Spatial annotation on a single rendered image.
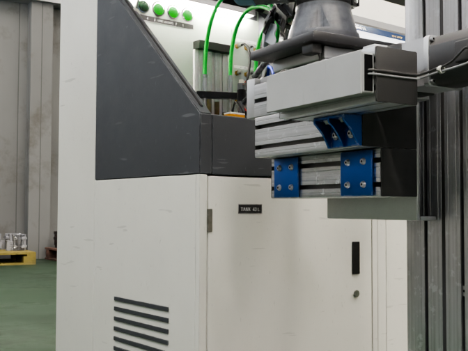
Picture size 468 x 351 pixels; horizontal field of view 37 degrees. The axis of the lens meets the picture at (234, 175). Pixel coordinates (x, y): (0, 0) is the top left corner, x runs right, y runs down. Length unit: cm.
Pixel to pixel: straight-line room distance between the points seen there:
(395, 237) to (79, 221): 105
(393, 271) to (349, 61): 132
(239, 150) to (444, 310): 76
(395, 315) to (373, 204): 98
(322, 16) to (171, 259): 82
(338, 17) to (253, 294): 84
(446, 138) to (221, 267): 75
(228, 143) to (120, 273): 56
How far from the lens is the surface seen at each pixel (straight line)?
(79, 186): 243
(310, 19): 147
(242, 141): 193
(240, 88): 227
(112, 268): 223
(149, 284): 205
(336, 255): 218
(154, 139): 203
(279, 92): 130
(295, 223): 205
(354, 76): 114
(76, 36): 253
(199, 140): 185
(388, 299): 237
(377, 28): 291
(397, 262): 239
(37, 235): 1012
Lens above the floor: 70
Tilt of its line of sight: 3 degrees up
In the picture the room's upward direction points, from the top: straight up
